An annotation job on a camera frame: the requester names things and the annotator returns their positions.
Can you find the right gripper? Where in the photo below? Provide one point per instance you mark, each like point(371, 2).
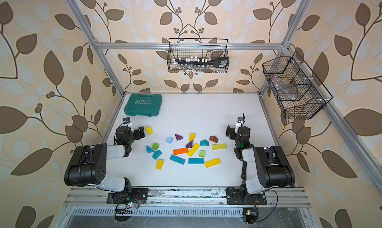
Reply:
point(234, 132)

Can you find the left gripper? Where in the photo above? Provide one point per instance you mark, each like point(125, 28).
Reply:
point(136, 132)

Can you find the teal triangle block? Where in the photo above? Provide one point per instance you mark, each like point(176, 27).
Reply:
point(149, 149)

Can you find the teal wedge block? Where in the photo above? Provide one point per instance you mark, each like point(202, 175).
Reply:
point(156, 154)

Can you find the yellow small block bottom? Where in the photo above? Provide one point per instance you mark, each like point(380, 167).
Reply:
point(160, 164)

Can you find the yellow small block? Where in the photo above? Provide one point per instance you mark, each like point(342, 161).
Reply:
point(160, 164)
point(192, 137)

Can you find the orange rectangular block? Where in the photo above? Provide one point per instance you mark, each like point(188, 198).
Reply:
point(180, 151)

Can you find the teal long block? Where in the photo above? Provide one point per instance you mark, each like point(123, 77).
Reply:
point(177, 159)
point(194, 161)

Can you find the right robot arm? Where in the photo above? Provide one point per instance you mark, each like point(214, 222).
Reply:
point(263, 168)

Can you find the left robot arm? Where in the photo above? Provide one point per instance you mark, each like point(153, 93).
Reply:
point(88, 165)

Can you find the brown house-shaped block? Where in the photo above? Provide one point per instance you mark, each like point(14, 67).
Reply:
point(213, 139)

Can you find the green plastic tool case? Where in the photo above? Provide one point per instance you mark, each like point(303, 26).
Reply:
point(143, 105)

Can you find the teal house-shaped block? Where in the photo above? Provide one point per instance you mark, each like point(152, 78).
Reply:
point(204, 142)

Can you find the yellow long block bottom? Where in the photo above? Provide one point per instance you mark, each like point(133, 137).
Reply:
point(212, 162)

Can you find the light green cube centre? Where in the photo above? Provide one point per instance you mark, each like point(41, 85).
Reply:
point(202, 153)

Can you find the yellow small block centre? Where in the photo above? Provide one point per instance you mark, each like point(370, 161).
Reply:
point(192, 137)

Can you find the long yellow block diagonal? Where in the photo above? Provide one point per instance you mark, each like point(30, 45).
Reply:
point(193, 150)

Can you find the dark purple triangle block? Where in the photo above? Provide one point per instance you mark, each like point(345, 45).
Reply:
point(189, 145)

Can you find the clear plastic bag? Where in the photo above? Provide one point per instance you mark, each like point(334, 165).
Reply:
point(285, 91)

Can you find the socket bit holder strip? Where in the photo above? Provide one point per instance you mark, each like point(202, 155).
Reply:
point(220, 63)

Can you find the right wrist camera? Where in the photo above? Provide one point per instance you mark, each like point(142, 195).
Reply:
point(240, 121)

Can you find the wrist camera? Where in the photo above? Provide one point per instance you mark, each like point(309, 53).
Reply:
point(127, 121)
point(240, 121)

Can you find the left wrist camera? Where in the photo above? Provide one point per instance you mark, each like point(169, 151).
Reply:
point(127, 121)

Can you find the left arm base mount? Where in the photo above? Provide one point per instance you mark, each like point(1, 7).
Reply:
point(135, 195)

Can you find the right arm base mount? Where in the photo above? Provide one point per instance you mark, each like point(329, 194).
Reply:
point(239, 196)

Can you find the black wire basket right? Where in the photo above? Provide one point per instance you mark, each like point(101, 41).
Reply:
point(297, 89)

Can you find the black wire basket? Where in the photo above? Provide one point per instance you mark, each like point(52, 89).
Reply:
point(297, 89)
point(182, 48)

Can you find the aluminium rail front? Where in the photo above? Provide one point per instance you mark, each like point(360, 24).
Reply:
point(191, 197)

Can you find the black wire basket back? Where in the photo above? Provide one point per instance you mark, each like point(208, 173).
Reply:
point(182, 48)

